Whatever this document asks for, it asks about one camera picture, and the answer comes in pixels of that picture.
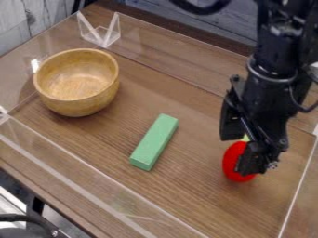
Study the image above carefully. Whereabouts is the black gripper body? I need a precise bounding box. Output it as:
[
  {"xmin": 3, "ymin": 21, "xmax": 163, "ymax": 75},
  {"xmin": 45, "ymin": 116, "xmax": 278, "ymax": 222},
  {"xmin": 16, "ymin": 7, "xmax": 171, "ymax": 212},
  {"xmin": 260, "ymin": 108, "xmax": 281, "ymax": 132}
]
[{"xmin": 225, "ymin": 59, "xmax": 298, "ymax": 152}]

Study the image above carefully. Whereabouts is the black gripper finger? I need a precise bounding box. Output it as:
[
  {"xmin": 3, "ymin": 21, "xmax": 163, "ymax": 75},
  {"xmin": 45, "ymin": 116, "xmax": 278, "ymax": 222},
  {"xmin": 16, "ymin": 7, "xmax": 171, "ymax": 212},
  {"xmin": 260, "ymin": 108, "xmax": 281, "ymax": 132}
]
[
  {"xmin": 220, "ymin": 98, "xmax": 246, "ymax": 141},
  {"xmin": 236, "ymin": 141, "xmax": 278, "ymax": 177}
]

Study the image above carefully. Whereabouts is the red plush strawberry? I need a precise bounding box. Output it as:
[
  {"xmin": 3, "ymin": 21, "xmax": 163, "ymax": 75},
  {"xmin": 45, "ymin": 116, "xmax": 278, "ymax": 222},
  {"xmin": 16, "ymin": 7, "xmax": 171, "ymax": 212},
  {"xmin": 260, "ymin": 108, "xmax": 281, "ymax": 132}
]
[{"xmin": 222, "ymin": 136, "xmax": 257, "ymax": 182}]

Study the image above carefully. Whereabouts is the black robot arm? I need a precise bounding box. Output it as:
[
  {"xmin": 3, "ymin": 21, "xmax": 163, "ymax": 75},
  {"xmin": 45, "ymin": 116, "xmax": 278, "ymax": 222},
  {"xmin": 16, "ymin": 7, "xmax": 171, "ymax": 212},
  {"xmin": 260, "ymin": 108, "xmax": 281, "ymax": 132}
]
[{"xmin": 220, "ymin": 0, "xmax": 318, "ymax": 181}]

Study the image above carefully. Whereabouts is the green rectangular block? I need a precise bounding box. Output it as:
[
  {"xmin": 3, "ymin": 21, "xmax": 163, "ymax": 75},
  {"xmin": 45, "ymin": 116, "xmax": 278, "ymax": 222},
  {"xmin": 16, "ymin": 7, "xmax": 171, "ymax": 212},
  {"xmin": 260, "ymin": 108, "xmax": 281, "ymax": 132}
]
[{"xmin": 130, "ymin": 113, "xmax": 180, "ymax": 171}]

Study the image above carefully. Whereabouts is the wooden bowl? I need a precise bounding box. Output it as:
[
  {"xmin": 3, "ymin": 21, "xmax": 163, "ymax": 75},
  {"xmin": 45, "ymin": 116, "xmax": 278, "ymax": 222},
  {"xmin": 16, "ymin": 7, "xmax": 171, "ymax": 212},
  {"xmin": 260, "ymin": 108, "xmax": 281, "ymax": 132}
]
[{"xmin": 34, "ymin": 48, "xmax": 119, "ymax": 117}]

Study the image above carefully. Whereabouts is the clear acrylic corner stand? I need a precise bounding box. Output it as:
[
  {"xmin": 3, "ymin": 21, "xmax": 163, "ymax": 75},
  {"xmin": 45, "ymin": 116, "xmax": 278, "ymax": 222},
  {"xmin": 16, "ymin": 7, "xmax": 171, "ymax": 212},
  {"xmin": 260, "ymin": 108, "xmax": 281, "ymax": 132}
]
[{"xmin": 77, "ymin": 12, "xmax": 121, "ymax": 48}]

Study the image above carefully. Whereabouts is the clear acrylic front barrier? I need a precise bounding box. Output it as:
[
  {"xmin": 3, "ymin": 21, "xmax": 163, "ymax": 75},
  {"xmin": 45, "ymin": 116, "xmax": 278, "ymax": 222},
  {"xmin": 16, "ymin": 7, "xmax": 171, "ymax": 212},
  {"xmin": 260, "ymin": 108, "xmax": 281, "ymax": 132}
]
[{"xmin": 0, "ymin": 107, "xmax": 208, "ymax": 238}]

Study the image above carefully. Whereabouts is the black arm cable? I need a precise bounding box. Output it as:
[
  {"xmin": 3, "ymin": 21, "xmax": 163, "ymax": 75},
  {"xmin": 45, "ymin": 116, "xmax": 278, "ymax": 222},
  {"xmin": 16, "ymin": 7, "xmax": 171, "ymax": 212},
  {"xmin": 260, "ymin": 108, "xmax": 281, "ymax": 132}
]
[{"xmin": 169, "ymin": 0, "xmax": 234, "ymax": 16}]

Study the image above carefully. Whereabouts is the black metal table frame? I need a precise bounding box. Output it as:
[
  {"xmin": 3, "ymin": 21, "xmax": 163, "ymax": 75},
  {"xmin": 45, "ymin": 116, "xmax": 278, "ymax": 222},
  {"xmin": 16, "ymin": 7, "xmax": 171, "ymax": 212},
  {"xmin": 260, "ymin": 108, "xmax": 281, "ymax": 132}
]
[{"xmin": 0, "ymin": 194, "xmax": 73, "ymax": 238}]

